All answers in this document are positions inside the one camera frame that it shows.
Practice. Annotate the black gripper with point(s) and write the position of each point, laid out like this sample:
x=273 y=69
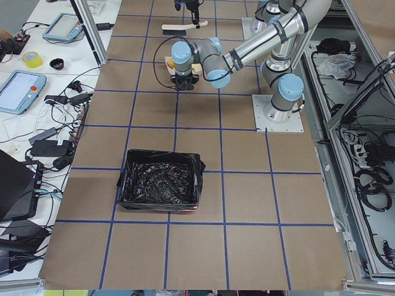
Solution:
x=176 y=81
x=192 y=7

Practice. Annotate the beige hand brush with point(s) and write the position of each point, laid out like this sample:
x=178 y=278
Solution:
x=180 y=30

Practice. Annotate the beige plastic dustpan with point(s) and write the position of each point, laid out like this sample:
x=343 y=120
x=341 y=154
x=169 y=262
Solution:
x=196 y=69

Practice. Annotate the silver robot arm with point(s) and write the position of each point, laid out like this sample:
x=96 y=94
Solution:
x=277 y=39
x=266 y=10

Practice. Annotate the bin with black bag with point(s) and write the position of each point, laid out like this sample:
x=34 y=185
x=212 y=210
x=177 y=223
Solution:
x=161 y=180

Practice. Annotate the blue teach pendant far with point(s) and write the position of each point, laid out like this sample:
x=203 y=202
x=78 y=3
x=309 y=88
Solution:
x=64 y=29

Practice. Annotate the blue teach pendant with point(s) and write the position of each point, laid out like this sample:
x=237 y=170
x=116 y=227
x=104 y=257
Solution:
x=64 y=29
x=20 y=90

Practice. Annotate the black power adapter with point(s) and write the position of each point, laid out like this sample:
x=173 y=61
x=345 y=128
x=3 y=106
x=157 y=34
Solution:
x=51 y=148

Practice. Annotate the white crumpled cloth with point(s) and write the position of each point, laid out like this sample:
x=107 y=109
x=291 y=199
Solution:
x=339 y=66

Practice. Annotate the yellow tape roll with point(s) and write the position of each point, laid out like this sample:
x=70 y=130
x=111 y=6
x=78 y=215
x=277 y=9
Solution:
x=32 y=59

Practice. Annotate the blue teach pendant near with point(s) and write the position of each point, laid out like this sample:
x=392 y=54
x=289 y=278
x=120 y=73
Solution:
x=20 y=90

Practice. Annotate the black laptop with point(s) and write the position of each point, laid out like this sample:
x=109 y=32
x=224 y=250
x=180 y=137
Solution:
x=20 y=183

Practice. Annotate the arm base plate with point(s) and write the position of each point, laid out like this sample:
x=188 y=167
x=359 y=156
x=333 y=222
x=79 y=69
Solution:
x=268 y=119
x=251 y=27

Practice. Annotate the aluminium frame post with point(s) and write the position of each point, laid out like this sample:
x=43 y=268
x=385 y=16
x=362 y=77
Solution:
x=88 y=24

